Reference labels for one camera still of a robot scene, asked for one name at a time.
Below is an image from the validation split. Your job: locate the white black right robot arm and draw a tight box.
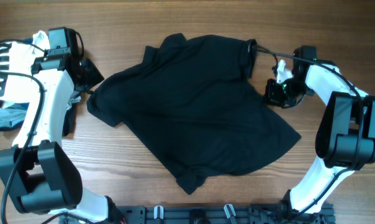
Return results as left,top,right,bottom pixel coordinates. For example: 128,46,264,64
266,57,375,222

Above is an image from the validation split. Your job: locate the white black striped garment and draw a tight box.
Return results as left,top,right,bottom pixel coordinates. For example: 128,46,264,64
0,30,50,107

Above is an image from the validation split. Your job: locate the black t-shirt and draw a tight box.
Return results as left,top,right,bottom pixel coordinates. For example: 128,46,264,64
87,34,300,194

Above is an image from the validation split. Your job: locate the black mounting rail base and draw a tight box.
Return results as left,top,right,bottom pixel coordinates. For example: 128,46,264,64
58,203,336,224

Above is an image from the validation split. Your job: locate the grey garment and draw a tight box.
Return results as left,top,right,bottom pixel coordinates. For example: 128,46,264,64
0,103,29,131

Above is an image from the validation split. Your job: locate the dark garment under pile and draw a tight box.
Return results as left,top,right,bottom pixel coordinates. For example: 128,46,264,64
62,104,76,137

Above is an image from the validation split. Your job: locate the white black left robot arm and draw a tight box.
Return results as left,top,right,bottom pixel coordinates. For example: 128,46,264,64
0,55,123,223

